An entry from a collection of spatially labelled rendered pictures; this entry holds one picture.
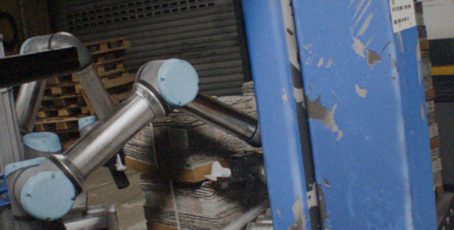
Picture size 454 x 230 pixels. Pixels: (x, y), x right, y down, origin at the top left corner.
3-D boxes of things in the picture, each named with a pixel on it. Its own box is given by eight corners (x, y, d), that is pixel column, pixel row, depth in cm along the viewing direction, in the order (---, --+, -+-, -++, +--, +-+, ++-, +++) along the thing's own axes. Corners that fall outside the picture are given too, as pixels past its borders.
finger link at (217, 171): (203, 161, 215) (231, 159, 212) (205, 179, 216) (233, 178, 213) (199, 163, 212) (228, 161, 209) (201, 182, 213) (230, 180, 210)
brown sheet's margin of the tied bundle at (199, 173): (164, 179, 228) (162, 166, 228) (230, 158, 247) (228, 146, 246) (195, 182, 216) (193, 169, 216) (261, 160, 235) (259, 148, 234)
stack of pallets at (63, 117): (90, 133, 1011) (76, 45, 995) (146, 129, 974) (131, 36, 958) (35, 154, 889) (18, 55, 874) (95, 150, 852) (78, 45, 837)
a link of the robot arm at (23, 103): (14, 163, 217) (55, 25, 244) (-19, 165, 223) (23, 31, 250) (36, 179, 226) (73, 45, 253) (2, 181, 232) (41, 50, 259)
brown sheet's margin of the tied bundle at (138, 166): (125, 167, 246) (123, 156, 245) (187, 150, 264) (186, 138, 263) (152, 177, 234) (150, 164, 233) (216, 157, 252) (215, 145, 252)
